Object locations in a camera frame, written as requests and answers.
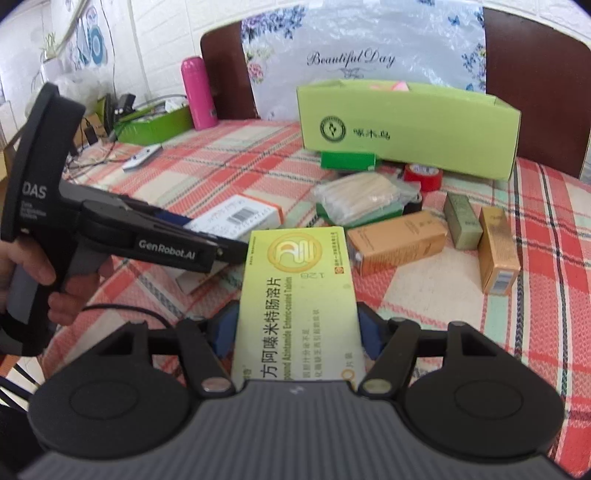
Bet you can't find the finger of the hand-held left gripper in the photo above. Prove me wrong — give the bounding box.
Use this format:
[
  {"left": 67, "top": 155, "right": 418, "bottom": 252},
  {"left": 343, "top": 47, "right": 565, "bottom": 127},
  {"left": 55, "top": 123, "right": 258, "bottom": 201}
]
[
  {"left": 111, "top": 196, "right": 195, "bottom": 230},
  {"left": 185, "top": 228, "right": 251, "bottom": 265}
]

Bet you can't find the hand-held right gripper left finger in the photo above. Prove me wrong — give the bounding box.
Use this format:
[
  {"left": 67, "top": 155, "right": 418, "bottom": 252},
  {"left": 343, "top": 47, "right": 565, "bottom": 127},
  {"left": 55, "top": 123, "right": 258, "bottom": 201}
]
[{"left": 121, "top": 305, "right": 239, "bottom": 397}]

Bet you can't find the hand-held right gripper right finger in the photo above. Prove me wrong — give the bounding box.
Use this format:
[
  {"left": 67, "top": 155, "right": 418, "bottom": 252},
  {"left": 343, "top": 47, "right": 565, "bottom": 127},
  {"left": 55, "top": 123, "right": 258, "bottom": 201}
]
[{"left": 355, "top": 302, "right": 490, "bottom": 398}]

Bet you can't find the white barcode medicine box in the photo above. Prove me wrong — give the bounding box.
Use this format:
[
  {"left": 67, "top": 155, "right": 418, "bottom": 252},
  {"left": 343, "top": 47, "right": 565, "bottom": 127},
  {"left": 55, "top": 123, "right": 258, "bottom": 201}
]
[{"left": 187, "top": 194, "right": 286, "bottom": 241}]

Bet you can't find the yellow-green medicine box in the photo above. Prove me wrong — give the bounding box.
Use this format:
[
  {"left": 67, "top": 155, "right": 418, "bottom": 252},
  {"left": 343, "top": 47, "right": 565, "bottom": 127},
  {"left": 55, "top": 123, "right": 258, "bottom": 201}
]
[{"left": 231, "top": 225, "right": 370, "bottom": 384}]

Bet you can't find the light green cardboard box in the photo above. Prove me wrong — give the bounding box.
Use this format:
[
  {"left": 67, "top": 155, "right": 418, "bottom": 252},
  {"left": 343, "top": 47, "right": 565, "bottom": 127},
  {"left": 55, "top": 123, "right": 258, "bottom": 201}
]
[{"left": 295, "top": 79, "right": 522, "bottom": 182}]

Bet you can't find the person's left hand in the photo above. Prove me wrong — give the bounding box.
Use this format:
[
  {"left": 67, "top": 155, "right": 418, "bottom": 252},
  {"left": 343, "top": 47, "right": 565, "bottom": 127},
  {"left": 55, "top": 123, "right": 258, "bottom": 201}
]
[{"left": 0, "top": 239, "right": 114, "bottom": 328}]

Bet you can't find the white rounded device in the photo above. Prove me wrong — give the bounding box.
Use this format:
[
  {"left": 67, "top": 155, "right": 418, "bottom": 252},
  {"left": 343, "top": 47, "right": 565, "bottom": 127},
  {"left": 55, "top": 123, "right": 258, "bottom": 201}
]
[{"left": 122, "top": 143, "right": 163, "bottom": 174}]

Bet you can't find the dark green open box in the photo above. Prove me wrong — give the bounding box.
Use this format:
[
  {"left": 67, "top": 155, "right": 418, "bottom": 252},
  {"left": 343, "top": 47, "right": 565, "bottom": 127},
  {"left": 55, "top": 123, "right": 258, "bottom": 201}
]
[{"left": 115, "top": 102, "right": 195, "bottom": 145}]

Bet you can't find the orange box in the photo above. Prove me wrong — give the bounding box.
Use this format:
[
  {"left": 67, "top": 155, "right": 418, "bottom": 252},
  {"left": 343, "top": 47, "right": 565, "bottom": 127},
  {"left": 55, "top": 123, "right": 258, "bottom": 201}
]
[{"left": 346, "top": 210, "right": 448, "bottom": 278}]

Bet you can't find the black charger device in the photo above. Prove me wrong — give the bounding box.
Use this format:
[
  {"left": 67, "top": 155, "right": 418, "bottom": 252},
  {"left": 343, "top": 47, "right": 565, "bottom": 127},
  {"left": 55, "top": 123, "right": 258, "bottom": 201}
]
[{"left": 113, "top": 92, "right": 137, "bottom": 116}]

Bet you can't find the dark green long box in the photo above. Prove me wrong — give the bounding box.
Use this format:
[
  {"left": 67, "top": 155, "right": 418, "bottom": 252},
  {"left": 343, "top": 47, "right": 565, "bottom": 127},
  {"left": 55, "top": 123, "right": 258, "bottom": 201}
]
[{"left": 316, "top": 200, "right": 404, "bottom": 230}]

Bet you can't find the pink thermos bottle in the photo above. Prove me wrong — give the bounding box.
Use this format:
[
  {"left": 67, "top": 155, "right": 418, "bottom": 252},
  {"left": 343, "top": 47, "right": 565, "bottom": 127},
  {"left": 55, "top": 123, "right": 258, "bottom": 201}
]
[{"left": 181, "top": 56, "right": 219, "bottom": 131}]

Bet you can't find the bag of wooden sticks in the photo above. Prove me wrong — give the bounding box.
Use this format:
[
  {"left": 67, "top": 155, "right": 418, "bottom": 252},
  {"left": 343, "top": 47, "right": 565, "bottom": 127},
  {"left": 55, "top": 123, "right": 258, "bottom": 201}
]
[{"left": 310, "top": 172, "right": 421, "bottom": 227}]

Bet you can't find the small green box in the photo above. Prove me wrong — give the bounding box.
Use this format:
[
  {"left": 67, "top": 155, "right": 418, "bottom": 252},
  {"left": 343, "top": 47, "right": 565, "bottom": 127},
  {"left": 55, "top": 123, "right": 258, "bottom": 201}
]
[{"left": 320, "top": 151, "right": 377, "bottom": 172}]

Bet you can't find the olive green box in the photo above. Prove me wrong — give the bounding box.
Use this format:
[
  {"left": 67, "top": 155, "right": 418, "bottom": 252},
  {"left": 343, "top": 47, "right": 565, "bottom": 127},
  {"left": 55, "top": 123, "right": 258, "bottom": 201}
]
[{"left": 444, "top": 191, "right": 485, "bottom": 251}]

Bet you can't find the gold box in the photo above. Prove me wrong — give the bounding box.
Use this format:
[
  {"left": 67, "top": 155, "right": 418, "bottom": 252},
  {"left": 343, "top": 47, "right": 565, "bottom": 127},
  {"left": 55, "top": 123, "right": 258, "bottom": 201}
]
[{"left": 478, "top": 206, "right": 522, "bottom": 296}]

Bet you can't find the dark brown chair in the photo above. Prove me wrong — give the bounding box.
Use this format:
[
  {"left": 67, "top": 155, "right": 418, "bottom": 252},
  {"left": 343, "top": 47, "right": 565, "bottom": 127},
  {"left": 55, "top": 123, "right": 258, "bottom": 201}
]
[{"left": 201, "top": 7, "right": 591, "bottom": 181}]

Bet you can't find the plaid bed sheet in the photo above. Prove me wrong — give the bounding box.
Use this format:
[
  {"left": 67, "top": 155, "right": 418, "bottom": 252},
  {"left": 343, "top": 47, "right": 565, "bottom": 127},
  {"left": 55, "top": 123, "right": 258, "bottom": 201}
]
[{"left": 41, "top": 117, "right": 591, "bottom": 478}]

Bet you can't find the red tape roll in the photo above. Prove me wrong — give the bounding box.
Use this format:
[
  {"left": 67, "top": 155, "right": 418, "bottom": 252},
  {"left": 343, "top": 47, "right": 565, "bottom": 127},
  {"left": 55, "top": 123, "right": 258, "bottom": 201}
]
[{"left": 403, "top": 162, "right": 444, "bottom": 192}]

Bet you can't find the floral clear plastic bag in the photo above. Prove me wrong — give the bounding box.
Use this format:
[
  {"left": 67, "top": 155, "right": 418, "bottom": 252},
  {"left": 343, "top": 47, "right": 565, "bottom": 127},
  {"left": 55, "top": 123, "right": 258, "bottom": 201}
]
[{"left": 240, "top": 0, "right": 488, "bottom": 123}]

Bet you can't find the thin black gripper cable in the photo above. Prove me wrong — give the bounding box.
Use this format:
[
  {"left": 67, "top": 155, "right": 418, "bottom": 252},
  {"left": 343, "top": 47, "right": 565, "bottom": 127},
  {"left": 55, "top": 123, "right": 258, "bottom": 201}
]
[{"left": 83, "top": 304, "right": 180, "bottom": 331}]

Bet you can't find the blue flower wall decal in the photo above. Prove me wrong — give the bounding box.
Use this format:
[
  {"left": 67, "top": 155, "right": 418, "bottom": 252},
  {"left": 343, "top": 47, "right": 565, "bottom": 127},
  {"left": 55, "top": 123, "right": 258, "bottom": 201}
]
[{"left": 69, "top": 9, "right": 110, "bottom": 70}]

